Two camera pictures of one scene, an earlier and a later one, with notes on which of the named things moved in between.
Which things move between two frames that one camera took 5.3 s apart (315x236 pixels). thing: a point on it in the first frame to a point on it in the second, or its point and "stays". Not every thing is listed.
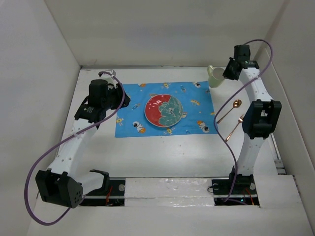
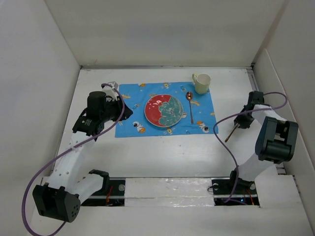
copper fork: (240, 120) stays
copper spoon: (236, 103) to (189, 96)
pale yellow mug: (215, 77) to (202, 81)
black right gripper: (227, 74) to (243, 124)
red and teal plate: (163, 110) stays
